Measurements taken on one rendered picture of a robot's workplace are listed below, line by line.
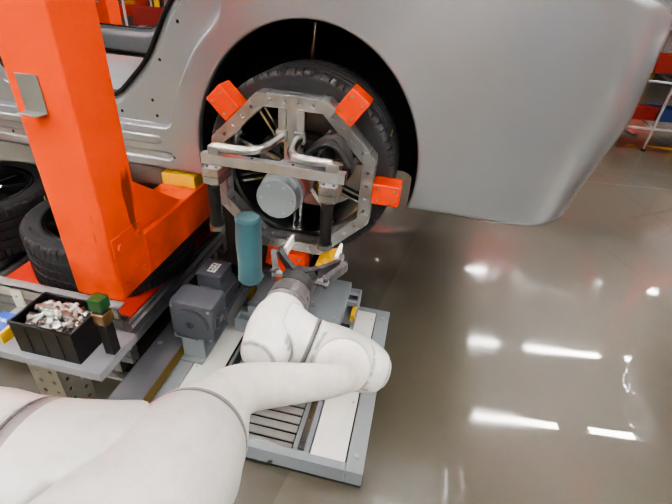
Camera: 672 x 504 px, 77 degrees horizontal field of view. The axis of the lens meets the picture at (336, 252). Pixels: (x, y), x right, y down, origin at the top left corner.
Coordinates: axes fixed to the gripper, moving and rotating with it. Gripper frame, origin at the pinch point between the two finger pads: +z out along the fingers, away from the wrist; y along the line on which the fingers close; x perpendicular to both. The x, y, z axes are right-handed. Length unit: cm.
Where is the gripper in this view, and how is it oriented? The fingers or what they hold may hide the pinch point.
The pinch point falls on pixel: (315, 245)
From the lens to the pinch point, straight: 111.4
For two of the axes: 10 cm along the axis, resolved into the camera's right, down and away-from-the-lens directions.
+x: 0.7, -8.4, -5.4
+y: 9.7, 1.8, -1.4
